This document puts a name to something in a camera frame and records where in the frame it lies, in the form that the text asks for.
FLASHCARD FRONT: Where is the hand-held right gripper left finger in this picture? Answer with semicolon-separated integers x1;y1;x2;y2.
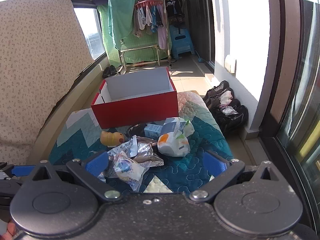
30;151;123;202

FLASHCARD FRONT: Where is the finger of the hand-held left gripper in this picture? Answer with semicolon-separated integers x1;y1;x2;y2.
0;162;36;180

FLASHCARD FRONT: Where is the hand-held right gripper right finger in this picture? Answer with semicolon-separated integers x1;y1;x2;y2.
189;151;279;202

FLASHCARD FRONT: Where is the yellow squishy cat toy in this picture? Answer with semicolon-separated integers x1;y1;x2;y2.
100;131;125;147

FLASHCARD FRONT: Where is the white green tissue pack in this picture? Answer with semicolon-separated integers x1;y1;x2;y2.
160;117;195;140

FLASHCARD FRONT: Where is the red cardboard shoe box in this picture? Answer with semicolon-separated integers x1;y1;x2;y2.
90;67;178;129

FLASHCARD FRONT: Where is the person's left hand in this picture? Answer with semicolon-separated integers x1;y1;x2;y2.
6;224;19;239

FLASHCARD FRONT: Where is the teal patchwork quilt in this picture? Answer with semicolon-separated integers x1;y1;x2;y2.
49;91;234;194

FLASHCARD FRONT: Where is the clear packet with blue figure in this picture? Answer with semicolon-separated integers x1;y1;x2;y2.
104;152;152;193

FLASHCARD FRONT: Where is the clear printed plastic packet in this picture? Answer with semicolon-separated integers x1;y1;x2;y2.
107;135;138;158

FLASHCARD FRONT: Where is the black sports shoe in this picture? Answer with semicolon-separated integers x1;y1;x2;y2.
216;105;249;134
212;99;241;115

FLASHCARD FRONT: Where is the white orange snack packet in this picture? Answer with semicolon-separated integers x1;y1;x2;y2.
157;133;191;157

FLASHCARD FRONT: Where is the silver foil snack packet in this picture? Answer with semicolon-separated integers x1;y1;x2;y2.
134;136;164;168

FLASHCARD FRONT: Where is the black snack packet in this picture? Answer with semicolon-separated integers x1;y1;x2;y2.
127;124;148;138

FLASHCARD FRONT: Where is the crumpled clear plastic wrapper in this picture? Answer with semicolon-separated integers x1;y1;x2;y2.
221;106;238;116

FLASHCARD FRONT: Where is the brown hiking shoe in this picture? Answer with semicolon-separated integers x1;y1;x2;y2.
204;88;234;109
202;80;230;100

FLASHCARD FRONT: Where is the white blue milk carton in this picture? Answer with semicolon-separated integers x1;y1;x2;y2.
144;124;164;139

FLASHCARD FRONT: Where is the white sock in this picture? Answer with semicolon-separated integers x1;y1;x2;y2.
219;90;233;105

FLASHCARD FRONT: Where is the beige floral fabric cover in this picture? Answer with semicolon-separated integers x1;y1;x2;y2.
0;0;94;167

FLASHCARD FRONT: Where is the blue plastic stool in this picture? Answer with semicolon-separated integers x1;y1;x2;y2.
169;25;195;60

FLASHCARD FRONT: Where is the green towel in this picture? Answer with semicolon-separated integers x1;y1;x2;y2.
100;0;173;67

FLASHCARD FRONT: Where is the bunch of hanging laundry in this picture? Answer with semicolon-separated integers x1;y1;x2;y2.
132;5;168;50

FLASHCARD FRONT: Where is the dark horizontal pole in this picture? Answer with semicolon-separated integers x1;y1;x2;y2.
71;0;113;8

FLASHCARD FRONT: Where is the black backpack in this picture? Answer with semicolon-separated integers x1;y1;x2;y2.
165;0;185;24

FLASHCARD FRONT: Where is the pink clip hanger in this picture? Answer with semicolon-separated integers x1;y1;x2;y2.
134;0;163;10

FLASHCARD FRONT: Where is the white wall box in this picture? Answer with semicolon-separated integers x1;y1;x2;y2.
224;56;237;74

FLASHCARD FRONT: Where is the dark sliding door frame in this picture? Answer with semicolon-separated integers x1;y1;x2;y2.
259;0;320;230

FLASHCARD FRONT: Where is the wooden frame table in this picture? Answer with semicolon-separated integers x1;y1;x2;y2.
119;44;173;74

